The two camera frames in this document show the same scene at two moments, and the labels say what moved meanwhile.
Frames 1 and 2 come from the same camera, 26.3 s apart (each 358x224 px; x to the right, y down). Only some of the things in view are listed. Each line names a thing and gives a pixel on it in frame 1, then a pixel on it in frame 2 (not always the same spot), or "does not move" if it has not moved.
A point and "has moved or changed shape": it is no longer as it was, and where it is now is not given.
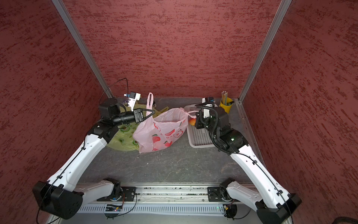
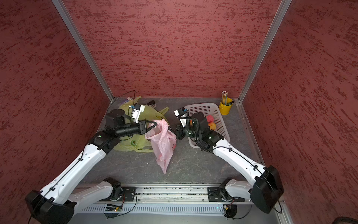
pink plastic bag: (162, 129) has moved or changed shape
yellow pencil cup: (227, 108) does not move
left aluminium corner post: (83, 49) does not move
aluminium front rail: (167, 193) does not move
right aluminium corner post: (283, 7) does not move
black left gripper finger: (145, 109) -> (155, 123)
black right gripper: (199, 115) -> (179, 132)
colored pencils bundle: (224, 97) does not move
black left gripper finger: (153, 112) -> (150, 128)
